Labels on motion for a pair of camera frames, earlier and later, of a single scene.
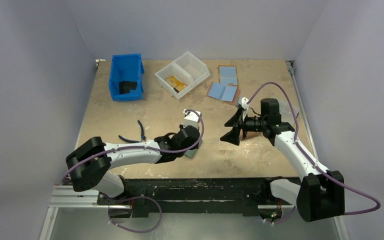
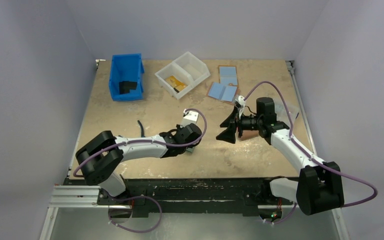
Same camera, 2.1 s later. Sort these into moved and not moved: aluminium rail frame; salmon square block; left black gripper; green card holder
Moved: green card holder
Not moved: aluminium rail frame; salmon square block; left black gripper
